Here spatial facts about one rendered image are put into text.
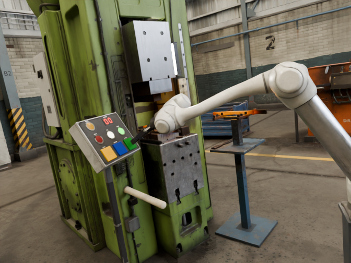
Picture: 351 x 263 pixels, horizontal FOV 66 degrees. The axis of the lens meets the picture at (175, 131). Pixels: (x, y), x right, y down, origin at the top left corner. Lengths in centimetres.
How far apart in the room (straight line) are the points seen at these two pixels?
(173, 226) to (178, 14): 167
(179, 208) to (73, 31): 156
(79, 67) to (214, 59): 847
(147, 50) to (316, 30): 760
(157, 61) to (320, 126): 120
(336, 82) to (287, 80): 374
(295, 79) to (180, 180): 125
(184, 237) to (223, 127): 371
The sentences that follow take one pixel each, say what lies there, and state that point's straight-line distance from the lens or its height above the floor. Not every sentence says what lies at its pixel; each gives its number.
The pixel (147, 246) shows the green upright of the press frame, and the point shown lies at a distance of 229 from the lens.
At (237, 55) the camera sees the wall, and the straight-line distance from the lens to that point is 995.
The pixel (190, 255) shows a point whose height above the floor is 0.
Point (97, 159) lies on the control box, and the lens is 144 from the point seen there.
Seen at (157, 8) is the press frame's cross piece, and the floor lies 190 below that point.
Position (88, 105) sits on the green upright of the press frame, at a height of 125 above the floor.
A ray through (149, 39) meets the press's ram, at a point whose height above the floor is 164.
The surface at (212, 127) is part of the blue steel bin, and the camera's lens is 575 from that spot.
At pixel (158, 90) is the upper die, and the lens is 194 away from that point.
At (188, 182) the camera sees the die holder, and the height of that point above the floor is 56.
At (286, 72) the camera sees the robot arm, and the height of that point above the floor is 131.
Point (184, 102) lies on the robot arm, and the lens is 137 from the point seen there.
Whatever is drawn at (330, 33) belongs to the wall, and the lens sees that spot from 908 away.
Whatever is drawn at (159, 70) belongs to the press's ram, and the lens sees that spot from 196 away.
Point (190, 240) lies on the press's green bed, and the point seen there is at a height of 9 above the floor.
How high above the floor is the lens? 133
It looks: 10 degrees down
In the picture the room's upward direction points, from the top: 8 degrees counter-clockwise
